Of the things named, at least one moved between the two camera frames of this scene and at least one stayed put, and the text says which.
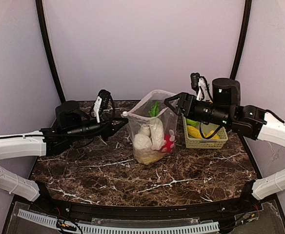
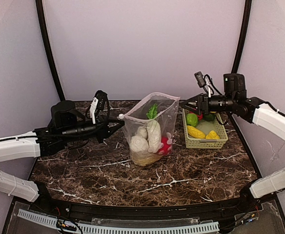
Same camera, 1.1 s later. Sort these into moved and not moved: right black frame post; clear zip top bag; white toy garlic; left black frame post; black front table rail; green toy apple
Moved: white toy garlic
Not moved: clear zip top bag; left black frame post; right black frame post; black front table rail; green toy apple
